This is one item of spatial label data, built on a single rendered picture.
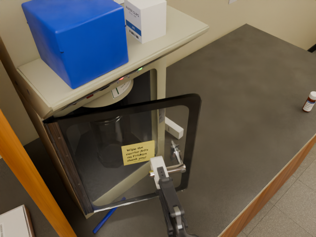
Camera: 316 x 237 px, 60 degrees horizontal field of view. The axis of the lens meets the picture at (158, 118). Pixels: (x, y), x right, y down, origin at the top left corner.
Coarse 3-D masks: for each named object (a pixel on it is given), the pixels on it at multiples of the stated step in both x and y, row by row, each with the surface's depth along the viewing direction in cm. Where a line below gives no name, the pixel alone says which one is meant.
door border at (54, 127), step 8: (56, 128) 52; (48, 136) 53; (56, 136) 53; (56, 144) 55; (64, 144) 56; (56, 152) 56; (64, 152) 57; (64, 160) 59; (72, 160) 60; (64, 168) 61; (72, 168) 62; (72, 176) 64; (80, 184) 68; (80, 192) 70; (80, 200) 72; (88, 200) 74; (88, 208) 77
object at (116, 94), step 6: (126, 84) 66; (132, 84) 68; (114, 90) 63; (120, 90) 64; (126, 90) 66; (102, 96) 62; (108, 96) 63; (114, 96) 64; (120, 96) 65; (90, 102) 63; (96, 102) 63; (102, 102) 63; (108, 102) 63; (114, 102) 64
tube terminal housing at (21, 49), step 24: (0, 0) 36; (24, 0) 37; (0, 24) 37; (24, 24) 39; (0, 48) 43; (24, 48) 41; (24, 96) 50; (96, 96) 57; (48, 144) 59; (72, 192) 73
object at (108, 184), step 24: (192, 96) 55; (72, 120) 52; (96, 120) 53; (120, 120) 55; (144, 120) 57; (168, 120) 59; (192, 120) 61; (72, 144) 56; (96, 144) 58; (120, 144) 60; (168, 144) 65; (192, 144) 67; (96, 168) 64; (120, 168) 67; (144, 168) 70; (96, 192) 72; (120, 192) 75; (144, 192) 79
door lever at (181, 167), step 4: (176, 152) 68; (180, 152) 68; (176, 156) 68; (180, 156) 68; (180, 160) 66; (180, 164) 66; (184, 164) 66; (168, 168) 65; (172, 168) 65; (176, 168) 65; (180, 168) 65; (184, 168) 65; (152, 172) 64; (168, 172) 64; (172, 172) 65; (176, 172) 65; (152, 176) 64
